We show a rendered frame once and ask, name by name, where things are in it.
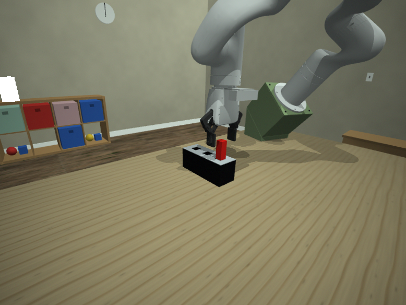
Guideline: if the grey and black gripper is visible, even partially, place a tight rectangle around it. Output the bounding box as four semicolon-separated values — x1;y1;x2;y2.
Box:
200;87;243;147

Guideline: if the red square pin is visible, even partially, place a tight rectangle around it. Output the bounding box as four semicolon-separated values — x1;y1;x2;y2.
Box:
216;139;227;161

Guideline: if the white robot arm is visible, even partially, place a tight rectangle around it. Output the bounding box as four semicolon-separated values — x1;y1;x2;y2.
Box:
191;0;386;113

